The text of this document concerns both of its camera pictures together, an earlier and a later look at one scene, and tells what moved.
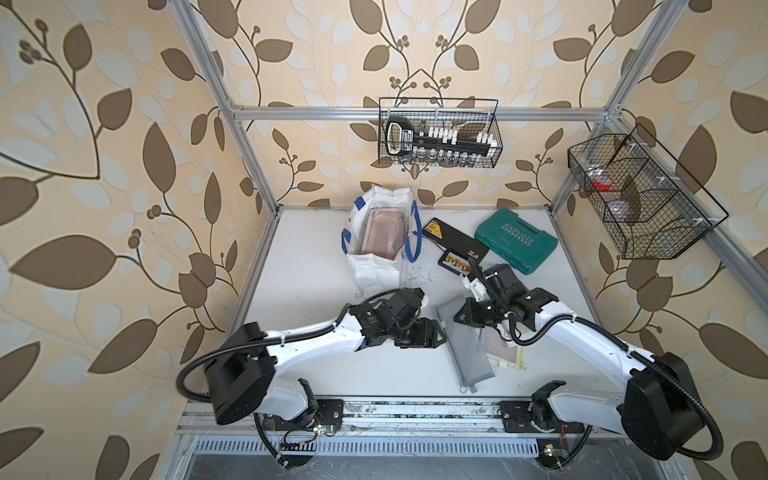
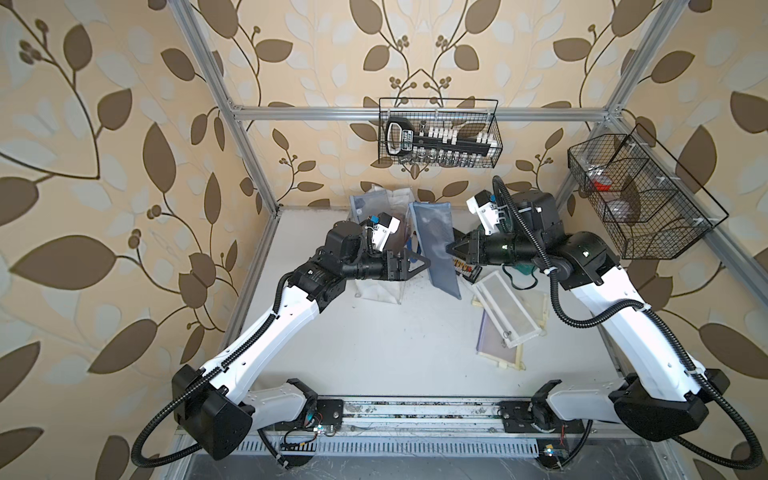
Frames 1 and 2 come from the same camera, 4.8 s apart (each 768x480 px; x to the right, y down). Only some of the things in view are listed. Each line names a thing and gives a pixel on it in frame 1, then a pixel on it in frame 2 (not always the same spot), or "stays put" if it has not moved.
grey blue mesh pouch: x=469 y=364 to x=435 y=226
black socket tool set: x=436 y=143 stays put
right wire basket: x=651 y=207 stays put
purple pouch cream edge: x=501 y=350 stays put
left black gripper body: x=412 y=333 to x=367 y=266
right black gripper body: x=485 y=311 to x=503 y=248
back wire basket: x=432 y=132 stays put
